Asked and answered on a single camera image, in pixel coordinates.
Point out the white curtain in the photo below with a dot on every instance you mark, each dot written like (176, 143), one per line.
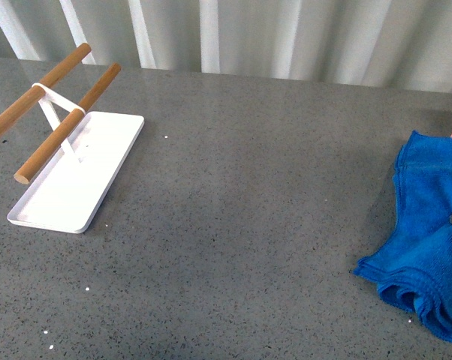
(400, 44)

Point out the wooden rod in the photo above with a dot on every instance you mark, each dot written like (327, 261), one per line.
(52, 143)
(26, 101)

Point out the wooden rod rear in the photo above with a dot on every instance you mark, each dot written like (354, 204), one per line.
(26, 101)

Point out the blue microfiber cloth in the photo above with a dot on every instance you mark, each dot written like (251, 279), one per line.
(413, 268)

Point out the wooden rod front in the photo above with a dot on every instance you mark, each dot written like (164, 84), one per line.
(52, 143)

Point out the white tray rack base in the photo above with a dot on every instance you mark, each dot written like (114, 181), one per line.
(67, 192)

